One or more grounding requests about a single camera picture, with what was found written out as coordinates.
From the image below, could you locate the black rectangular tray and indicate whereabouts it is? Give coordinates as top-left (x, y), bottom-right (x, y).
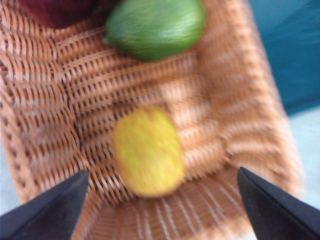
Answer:
top-left (249, 0), bottom-right (320, 117)

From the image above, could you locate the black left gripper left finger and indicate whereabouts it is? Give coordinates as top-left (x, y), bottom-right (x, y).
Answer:
top-left (0, 170), bottom-right (90, 240)

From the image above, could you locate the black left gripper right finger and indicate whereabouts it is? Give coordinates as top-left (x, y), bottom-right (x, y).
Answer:
top-left (237, 166), bottom-right (320, 240)

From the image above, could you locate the brown wicker basket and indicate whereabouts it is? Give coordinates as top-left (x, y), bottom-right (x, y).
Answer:
top-left (0, 0), bottom-right (306, 240)

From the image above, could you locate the yellow orange fruit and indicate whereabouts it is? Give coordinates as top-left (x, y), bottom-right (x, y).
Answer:
top-left (112, 106), bottom-right (186, 199)

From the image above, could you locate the green fruit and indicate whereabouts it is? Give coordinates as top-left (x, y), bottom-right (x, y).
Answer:
top-left (103, 0), bottom-right (206, 63)

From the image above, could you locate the dark purple fruit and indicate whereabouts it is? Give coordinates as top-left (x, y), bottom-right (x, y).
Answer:
top-left (18, 0), bottom-right (111, 30)

